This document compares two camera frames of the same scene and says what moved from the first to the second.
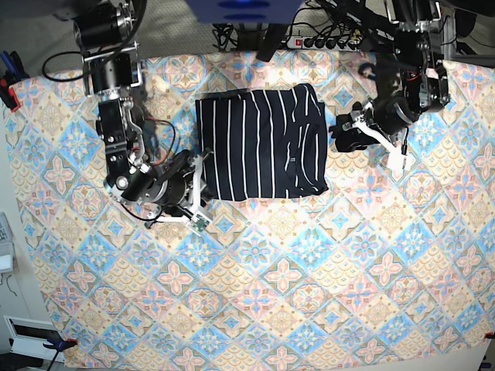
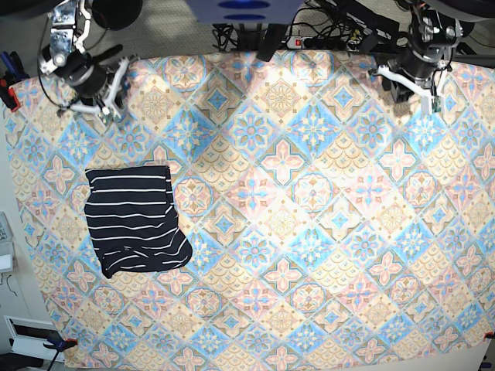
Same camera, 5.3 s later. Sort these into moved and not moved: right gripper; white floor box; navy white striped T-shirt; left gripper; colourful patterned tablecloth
Moved: right gripper; navy white striped T-shirt; left gripper
Not moved: white floor box; colourful patterned tablecloth
